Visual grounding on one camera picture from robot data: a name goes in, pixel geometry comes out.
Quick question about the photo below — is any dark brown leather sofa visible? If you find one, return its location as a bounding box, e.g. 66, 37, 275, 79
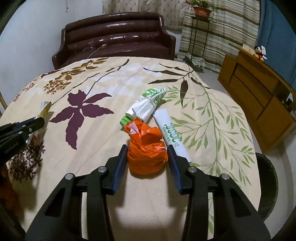
52, 12, 176, 70

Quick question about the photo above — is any checkered cloth on stand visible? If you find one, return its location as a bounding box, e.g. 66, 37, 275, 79
184, 52, 206, 68

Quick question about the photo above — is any beige patterned curtain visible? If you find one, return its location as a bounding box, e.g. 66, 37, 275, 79
102, 0, 188, 30

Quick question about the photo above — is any white green toothpaste tube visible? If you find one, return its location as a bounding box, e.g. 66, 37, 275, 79
153, 108, 191, 163

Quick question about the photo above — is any wooden sideboard cabinet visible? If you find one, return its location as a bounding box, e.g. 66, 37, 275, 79
218, 50, 295, 153

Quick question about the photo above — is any blue curtain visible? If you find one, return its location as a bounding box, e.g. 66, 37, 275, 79
256, 1, 295, 90

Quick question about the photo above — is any small silver wrapper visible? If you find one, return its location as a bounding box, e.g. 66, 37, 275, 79
26, 101, 52, 145

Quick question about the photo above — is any striped curtain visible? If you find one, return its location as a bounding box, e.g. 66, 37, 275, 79
178, 1, 260, 73

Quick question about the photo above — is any white box on cabinet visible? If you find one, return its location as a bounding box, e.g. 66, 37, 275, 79
242, 44, 255, 55

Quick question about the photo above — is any green white snack wrapper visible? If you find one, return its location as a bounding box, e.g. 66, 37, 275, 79
119, 88, 167, 127

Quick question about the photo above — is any mickey mouse plush toy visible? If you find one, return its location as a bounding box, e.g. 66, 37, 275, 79
253, 46, 267, 62

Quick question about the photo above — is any orange plastic bag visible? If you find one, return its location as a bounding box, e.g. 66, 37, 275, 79
125, 118, 168, 175

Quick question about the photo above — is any potted plant red pot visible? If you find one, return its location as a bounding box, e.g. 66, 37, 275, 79
186, 0, 217, 20

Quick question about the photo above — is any white cable on sofa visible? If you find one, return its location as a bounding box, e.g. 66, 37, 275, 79
83, 44, 108, 58

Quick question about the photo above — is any black lined trash bin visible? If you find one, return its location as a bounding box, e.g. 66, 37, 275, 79
255, 153, 278, 221

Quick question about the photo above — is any floral beige table cloth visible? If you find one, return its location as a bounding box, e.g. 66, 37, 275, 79
1, 57, 270, 240

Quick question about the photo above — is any black metal plant stand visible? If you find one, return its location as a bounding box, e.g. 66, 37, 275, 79
188, 16, 210, 58

